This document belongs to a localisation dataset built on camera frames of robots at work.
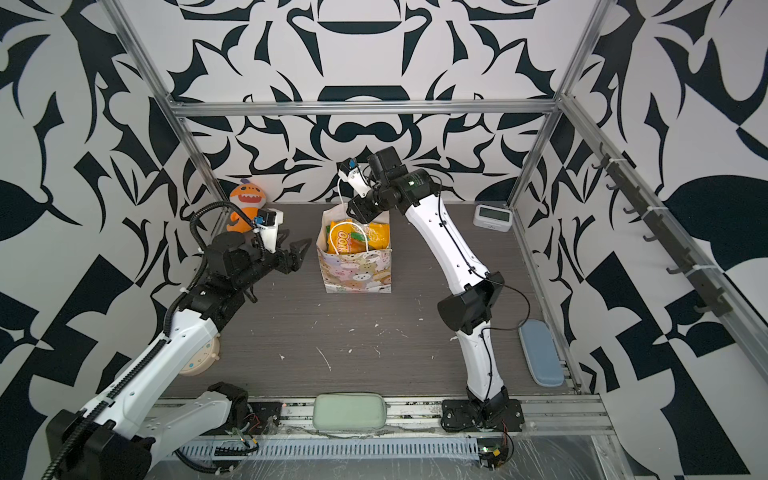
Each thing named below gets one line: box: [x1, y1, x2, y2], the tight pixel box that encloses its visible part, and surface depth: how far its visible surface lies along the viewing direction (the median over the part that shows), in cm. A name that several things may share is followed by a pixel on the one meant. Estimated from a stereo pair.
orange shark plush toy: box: [226, 178, 267, 233], surface depth 114 cm
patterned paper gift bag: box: [316, 203, 393, 294], surface depth 84 cm
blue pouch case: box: [519, 319, 564, 388], surface depth 83 cm
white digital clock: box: [473, 204, 513, 233], surface depth 114 cm
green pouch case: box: [312, 392, 388, 431], surface depth 76 cm
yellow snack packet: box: [326, 220, 391, 253], surface depth 84 cm
